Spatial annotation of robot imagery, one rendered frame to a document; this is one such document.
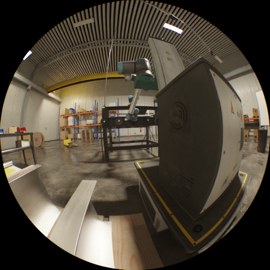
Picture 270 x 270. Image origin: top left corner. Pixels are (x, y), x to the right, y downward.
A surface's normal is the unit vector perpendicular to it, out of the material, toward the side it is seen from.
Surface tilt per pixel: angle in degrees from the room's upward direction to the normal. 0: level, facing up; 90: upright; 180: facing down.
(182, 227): 0
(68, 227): 0
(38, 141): 90
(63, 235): 0
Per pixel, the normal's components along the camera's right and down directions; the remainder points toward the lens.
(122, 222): -0.04, -1.00
